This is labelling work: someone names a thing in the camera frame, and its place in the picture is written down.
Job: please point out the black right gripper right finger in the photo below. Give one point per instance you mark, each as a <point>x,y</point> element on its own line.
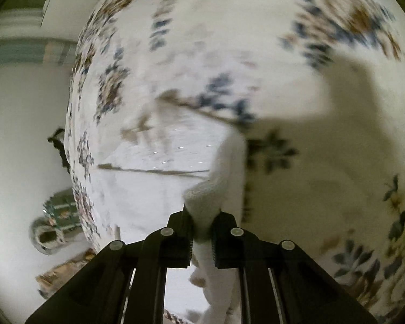
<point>280,283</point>

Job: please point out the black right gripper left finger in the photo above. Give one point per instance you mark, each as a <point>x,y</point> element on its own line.
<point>124,283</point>

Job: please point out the floral white fleece blanket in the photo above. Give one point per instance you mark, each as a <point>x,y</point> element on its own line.
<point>315,87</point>

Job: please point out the white small cloth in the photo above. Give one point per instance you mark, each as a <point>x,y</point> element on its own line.
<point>223,190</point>

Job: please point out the green patterned slipper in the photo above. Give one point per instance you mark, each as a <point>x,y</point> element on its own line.
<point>61,211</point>

